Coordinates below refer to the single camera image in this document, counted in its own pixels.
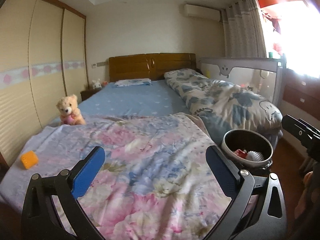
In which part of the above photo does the floral pink blue blanket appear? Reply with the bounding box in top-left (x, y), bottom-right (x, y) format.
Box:
top-left (1, 113), bottom-right (232, 239)

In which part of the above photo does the beige teddy bear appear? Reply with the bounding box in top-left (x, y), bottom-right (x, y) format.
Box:
top-left (56, 94), bottom-right (86, 126)

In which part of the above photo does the blue pillow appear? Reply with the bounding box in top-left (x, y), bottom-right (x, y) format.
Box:
top-left (114, 78), bottom-right (152, 87)

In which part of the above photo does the white rabbit toy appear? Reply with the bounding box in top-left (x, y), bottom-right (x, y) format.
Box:
top-left (92, 79), bottom-right (102, 90)

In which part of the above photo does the grey patterned curtain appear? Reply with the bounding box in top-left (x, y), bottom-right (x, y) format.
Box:
top-left (221, 0), bottom-right (267, 58)

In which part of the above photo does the white air conditioner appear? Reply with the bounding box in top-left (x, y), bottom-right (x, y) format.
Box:
top-left (183, 4), bottom-right (221, 22)

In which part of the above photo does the round trash bin black liner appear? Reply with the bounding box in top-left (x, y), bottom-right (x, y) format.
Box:
top-left (221, 129), bottom-right (273, 168)

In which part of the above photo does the wooden headboard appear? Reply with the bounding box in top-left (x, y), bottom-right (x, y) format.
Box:
top-left (108, 53), bottom-right (196, 82)

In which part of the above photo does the person's right hand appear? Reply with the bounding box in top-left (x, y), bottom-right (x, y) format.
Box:
top-left (294, 171), bottom-right (313, 219)

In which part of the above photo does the light blue bed sheet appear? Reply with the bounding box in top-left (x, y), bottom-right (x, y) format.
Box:
top-left (79, 80), bottom-right (200, 129)

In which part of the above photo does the beige sliding door wardrobe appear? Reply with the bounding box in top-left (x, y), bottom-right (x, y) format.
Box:
top-left (1, 0), bottom-right (88, 167)

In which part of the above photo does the blue grey cloud duvet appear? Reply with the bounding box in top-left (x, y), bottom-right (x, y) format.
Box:
top-left (164, 69), bottom-right (283, 147)

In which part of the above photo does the wall switch panel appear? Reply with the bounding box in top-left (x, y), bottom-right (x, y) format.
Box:
top-left (92, 61), bottom-right (108, 68)

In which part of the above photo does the dark wooden nightstand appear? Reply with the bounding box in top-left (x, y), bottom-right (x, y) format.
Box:
top-left (80, 88), bottom-right (101, 101)

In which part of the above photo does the red drawer cabinet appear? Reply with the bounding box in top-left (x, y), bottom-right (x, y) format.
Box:
top-left (280, 69), bottom-right (319, 129)

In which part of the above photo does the grey bed guard rail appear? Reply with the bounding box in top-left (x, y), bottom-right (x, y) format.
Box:
top-left (199, 57), bottom-right (286, 106)

